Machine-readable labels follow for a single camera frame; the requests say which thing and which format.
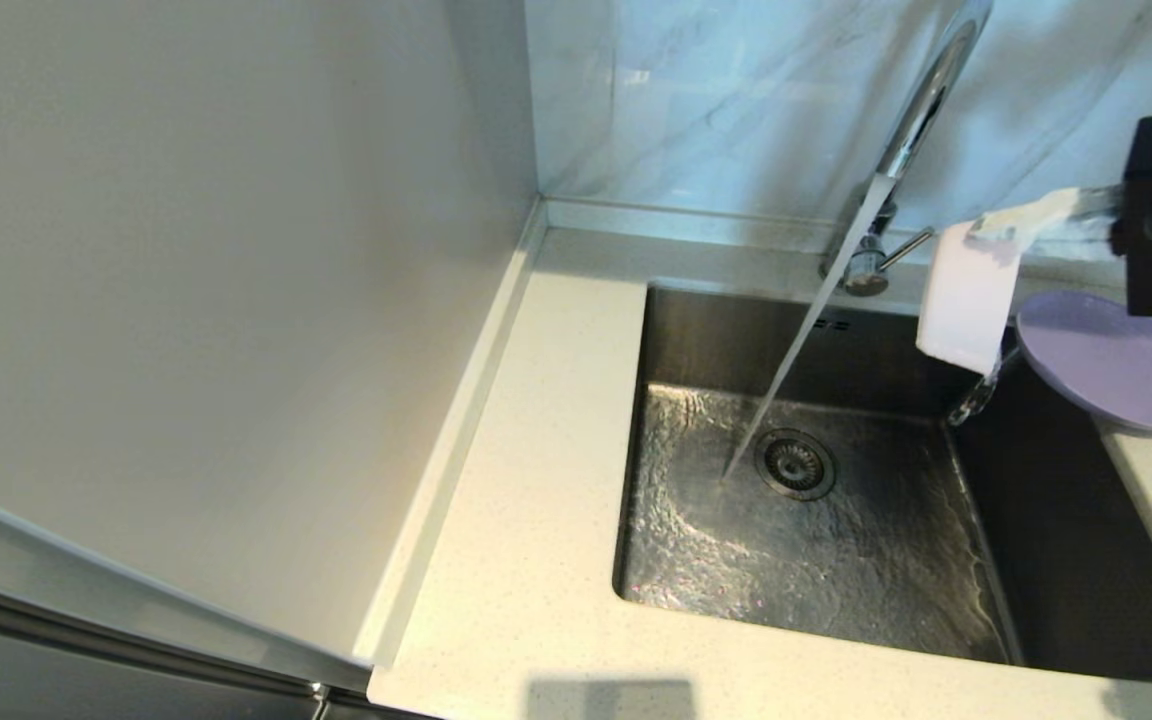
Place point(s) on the round metal drain strainer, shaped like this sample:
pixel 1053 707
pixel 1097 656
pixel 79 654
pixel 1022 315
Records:
pixel 795 465

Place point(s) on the stainless steel sink basin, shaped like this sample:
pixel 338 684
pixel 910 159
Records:
pixel 836 590

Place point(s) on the chrome gooseneck kitchen faucet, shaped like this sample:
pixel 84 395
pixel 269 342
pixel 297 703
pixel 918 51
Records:
pixel 926 100

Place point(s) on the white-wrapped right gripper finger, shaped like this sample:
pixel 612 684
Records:
pixel 1036 212

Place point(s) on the running water stream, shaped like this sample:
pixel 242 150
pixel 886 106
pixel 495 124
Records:
pixel 802 335

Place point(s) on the tall white-sided grey cabinet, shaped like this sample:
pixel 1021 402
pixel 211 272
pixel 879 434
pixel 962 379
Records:
pixel 186 300

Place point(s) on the purple round plate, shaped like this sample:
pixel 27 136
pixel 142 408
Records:
pixel 1106 365

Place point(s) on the chrome cabinet trim bar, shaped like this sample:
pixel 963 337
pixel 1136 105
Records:
pixel 136 635

